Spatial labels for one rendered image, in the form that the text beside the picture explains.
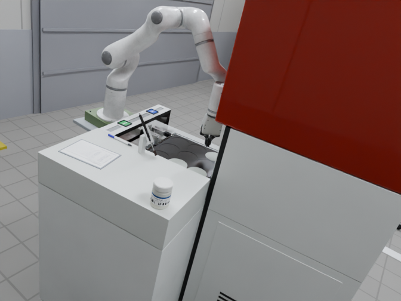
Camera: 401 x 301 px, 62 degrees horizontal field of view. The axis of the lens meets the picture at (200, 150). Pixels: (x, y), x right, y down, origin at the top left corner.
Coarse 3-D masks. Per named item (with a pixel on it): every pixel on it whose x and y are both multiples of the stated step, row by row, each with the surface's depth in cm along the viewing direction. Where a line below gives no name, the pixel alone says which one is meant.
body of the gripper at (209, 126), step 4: (204, 116) 165; (208, 116) 162; (212, 116) 162; (204, 120) 164; (208, 120) 163; (212, 120) 163; (204, 124) 164; (208, 124) 164; (212, 124) 164; (216, 124) 164; (220, 124) 165; (200, 128) 168; (204, 128) 165; (208, 128) 165; (212, 128) 165; (216, 128) 166; (220, 128) 166; (204, 132) 166; (208, 132) 166; (212, 132) 166; (216, 132) 167; (220, 132) 167
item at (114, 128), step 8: (144, 112) 193; (160, 112) 198; (120, 120) 177; (128, 120) 179; (136, 120) 182; (144, 120) 183; (104, 128) 165; (112, 128) 167; (120, 128) 168; (128, 128) 171
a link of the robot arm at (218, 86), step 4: (216, 84) 155; (220, 84) 155; (212, 88) 157; (216, 88) 155; (220, 88) 154; (212, 92) 157; (216, 92) 155; (220, 92) 155; (212, 96) 157; (216, 96) 156; (220, 96) 156; (212, 100) 158; (216, 100) 157; (208, 104) 162; (212, 104) 158; (216, 104) 157; (208, 108) 161; (212, 108) 159; (216, 108) 158
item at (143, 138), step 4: (148, 128) 147; (144, 132) 144; (140, 136) 147; (144, 136) 147; (140, 140) 147; (144, 140) 148; (148, 140) 145; (152, 140) 148; (140, 144) 148; (144, 144) 149; (140, 148) 149; (144, 148) 151; (140, 152) 150
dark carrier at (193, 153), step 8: (176, 136) 188; (160, 144) 176; (168, 144) 178; (176, 144) 180; (184, 144) 182; (192, 144) 184; (152, 152) 166; (160, 152) 168; (168, 152) 170; (176, 152) 172; (184, 152) 174; (192, 152) 175; (200, 152) 178; (216, 152) 181; (184, 160) 166; (192, 160) 168; (200, 160) 170; (208, 160) 172; (208, 168) 164; (208, 176) 158
